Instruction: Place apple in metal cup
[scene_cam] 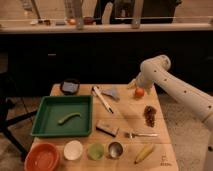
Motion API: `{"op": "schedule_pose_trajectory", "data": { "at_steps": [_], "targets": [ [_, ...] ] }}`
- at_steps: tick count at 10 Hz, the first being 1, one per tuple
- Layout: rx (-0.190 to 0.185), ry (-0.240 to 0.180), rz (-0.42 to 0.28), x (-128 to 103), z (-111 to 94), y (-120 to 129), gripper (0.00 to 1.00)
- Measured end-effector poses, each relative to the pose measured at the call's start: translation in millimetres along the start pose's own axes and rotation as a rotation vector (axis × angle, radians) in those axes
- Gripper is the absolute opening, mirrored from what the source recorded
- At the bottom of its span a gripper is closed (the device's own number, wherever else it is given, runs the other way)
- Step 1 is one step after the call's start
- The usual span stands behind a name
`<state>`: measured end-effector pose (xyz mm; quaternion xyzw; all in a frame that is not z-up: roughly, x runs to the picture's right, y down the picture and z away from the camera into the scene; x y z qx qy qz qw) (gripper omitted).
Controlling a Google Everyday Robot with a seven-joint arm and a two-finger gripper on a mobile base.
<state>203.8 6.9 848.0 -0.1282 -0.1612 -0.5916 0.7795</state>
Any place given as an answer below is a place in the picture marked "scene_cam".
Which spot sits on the metal fork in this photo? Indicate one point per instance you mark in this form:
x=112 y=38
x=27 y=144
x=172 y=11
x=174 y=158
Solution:
x=133 y=135

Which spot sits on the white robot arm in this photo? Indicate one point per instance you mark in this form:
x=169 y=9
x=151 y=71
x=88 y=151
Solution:
x=155 y=71

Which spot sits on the bunch of dark grapes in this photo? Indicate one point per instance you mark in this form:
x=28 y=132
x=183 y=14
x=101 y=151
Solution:
x=149 y=114

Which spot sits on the green bean pod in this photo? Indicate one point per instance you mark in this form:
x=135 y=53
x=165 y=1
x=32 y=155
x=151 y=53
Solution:
x=67 y=117

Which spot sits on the black bowl with blue item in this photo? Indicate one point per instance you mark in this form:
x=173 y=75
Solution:
x=70 y=86

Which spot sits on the grey sponge block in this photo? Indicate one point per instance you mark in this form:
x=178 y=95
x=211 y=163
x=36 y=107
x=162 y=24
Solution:
x=107 y=128

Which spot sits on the white knife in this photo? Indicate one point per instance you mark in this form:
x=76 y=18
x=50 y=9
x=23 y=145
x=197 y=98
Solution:
x=105 y=103

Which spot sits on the grey blue cloth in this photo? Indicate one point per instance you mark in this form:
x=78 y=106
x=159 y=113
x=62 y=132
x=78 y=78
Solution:
x=113 y=93

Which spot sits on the white bowl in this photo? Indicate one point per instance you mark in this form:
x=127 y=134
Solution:
x=73 y=150

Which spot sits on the green plastic tray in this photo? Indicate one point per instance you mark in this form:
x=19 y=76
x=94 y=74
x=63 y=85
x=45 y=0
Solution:
x=53 y=108

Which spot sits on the dark red bowl on counter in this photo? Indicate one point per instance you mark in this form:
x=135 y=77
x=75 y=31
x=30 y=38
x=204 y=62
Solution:
x=88 y=20

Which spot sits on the metal cup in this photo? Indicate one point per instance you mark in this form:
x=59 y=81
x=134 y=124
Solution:
x=115 y=150

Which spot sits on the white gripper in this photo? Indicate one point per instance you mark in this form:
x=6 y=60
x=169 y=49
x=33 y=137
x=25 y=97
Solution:
x=142 y=80

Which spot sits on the yellow banana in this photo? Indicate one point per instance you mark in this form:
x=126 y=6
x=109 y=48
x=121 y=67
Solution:
x=144 y=152

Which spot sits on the orange bowl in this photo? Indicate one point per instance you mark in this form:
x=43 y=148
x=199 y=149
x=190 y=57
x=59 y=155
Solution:
x=42 y=157

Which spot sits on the orange fruit on counter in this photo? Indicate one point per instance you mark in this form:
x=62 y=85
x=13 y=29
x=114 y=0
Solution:
x=72 y=22

